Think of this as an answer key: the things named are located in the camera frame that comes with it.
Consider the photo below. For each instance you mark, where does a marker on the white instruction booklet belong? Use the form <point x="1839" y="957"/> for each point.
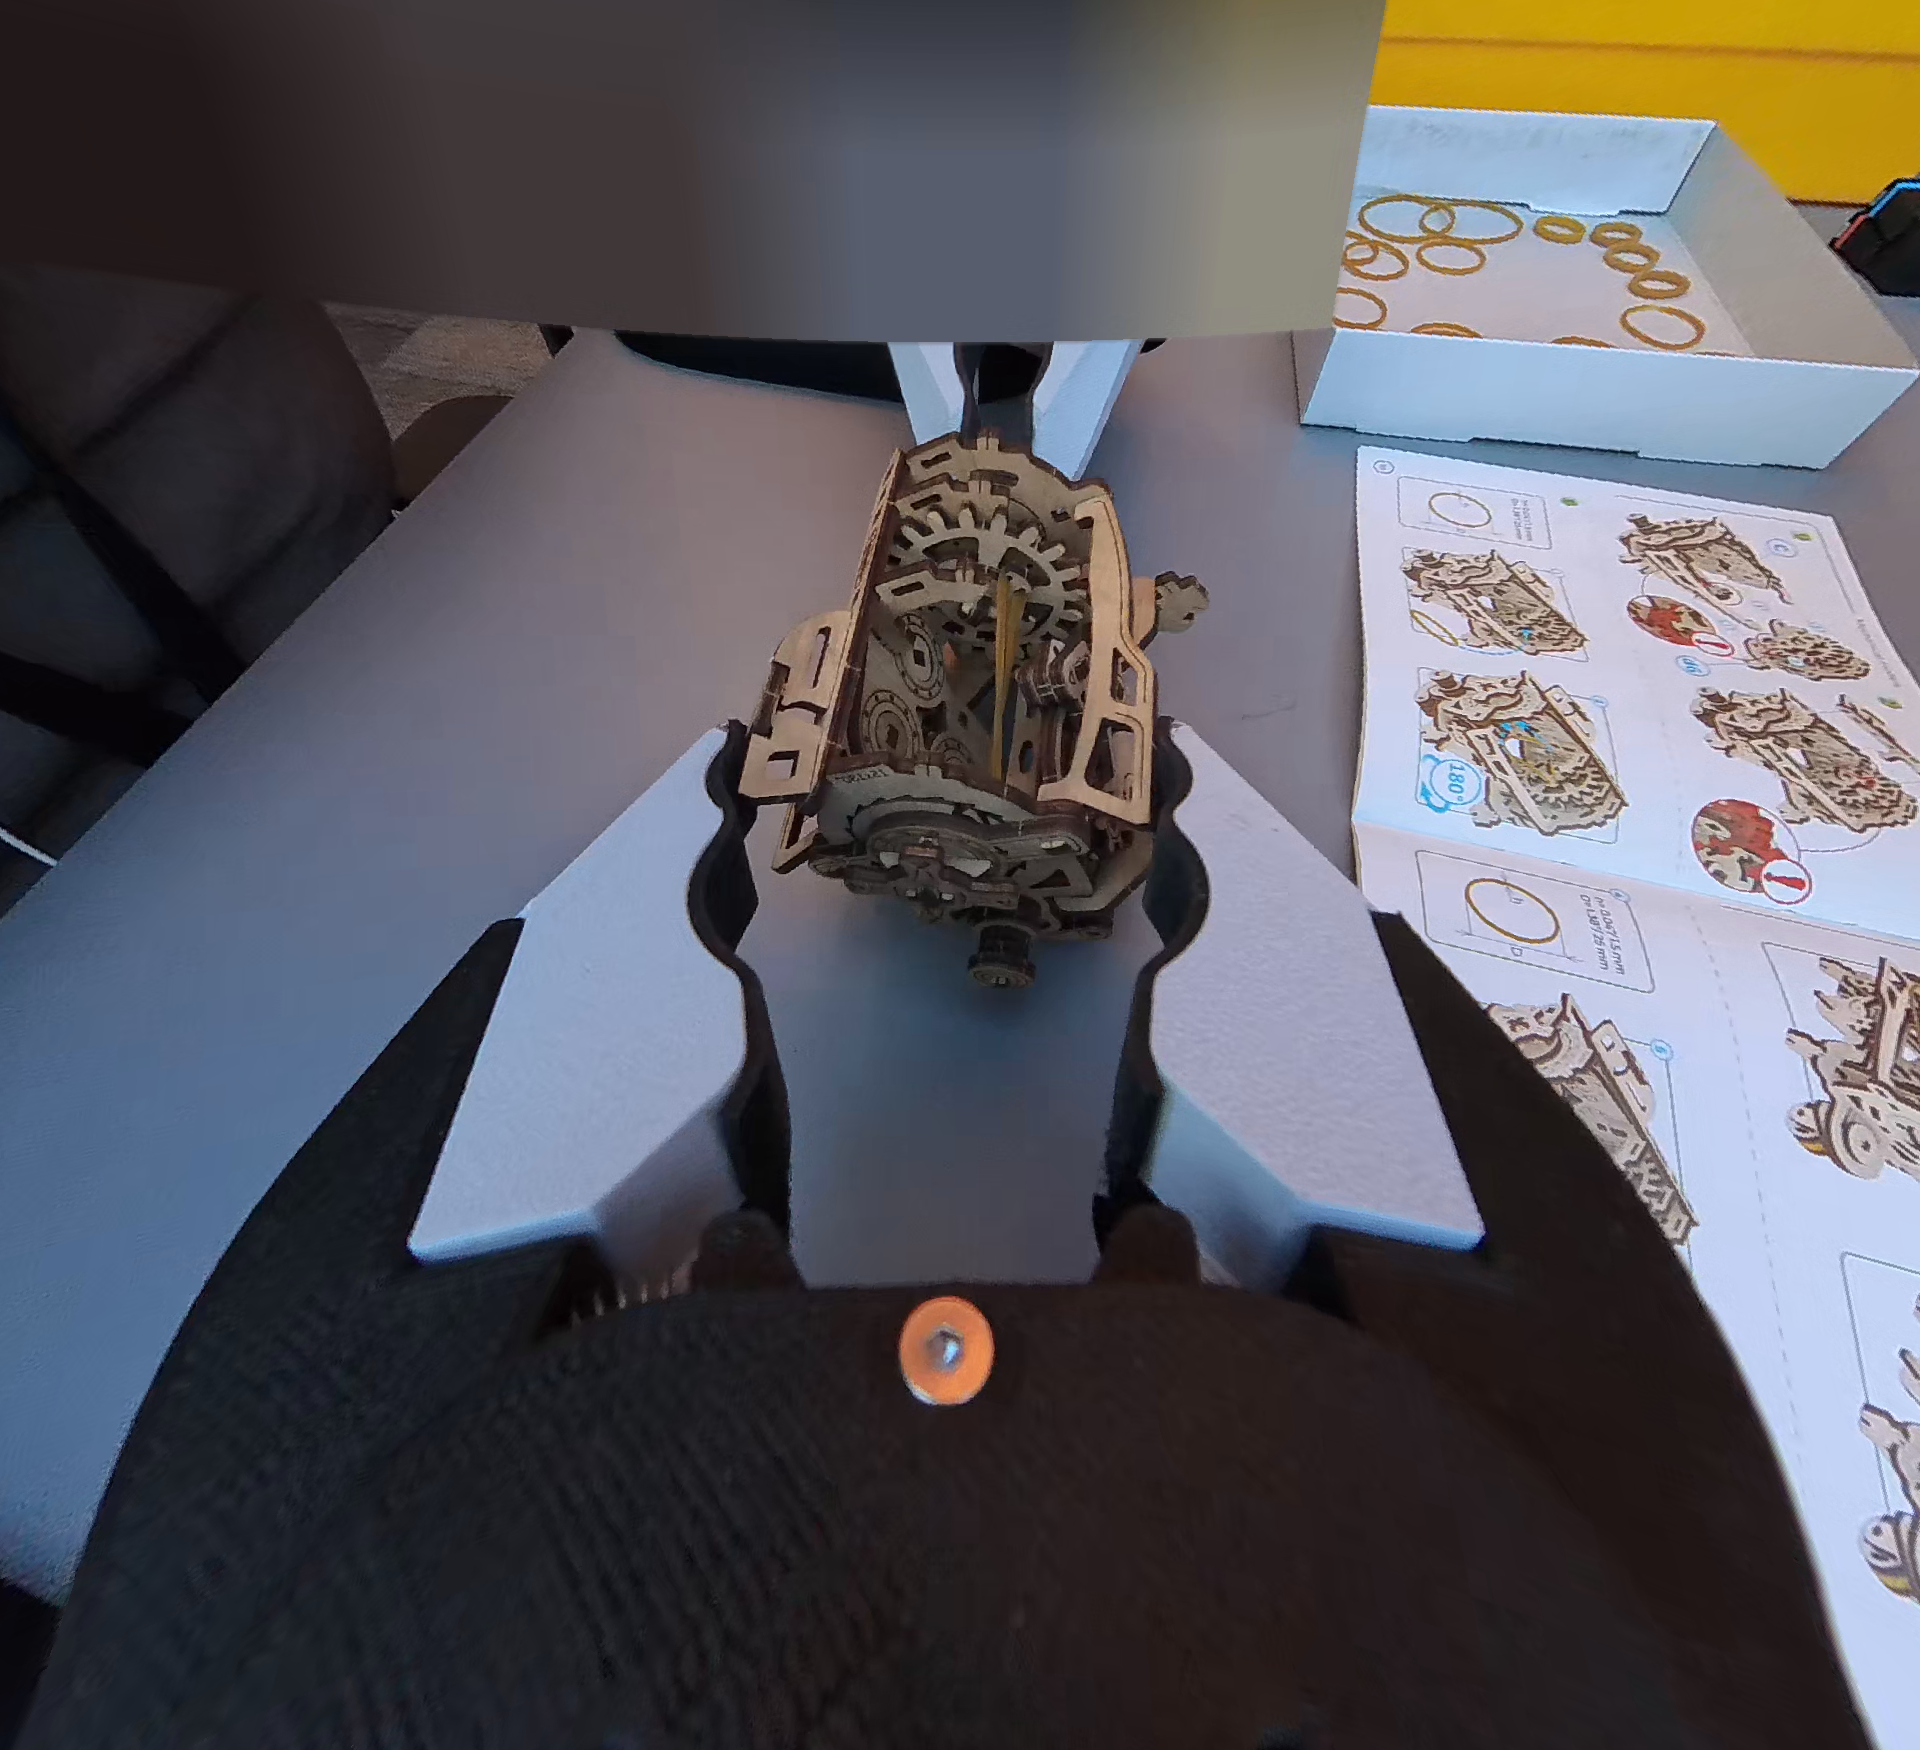
<point x="1725" y="1000"/>

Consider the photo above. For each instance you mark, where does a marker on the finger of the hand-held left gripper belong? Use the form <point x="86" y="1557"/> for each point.
<point x="1088" y="393"/>
<point x="926" y="387"/>

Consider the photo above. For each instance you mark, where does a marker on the yellow plastic bin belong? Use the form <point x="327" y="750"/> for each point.
<point x="1650" y="10"/>

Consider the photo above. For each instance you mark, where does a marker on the white cardboard box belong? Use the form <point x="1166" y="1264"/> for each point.
<point x="1576" y="407"/>

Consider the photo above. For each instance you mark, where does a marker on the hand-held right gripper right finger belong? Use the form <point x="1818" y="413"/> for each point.
<point x="1289" y="1045"/>

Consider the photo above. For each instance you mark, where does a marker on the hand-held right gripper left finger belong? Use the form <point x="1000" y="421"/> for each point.
<point x="599" y="1045"/>

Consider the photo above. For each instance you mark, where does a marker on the wooden mechanical model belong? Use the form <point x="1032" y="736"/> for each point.
<point x="930" y="866"/>

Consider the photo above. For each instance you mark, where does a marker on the pile of rubber bands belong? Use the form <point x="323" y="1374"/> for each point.
<point x="1560" y="229"/>

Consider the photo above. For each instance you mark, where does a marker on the black case blue red trim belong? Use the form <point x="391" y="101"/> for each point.
<point x="1893" y="259"/>

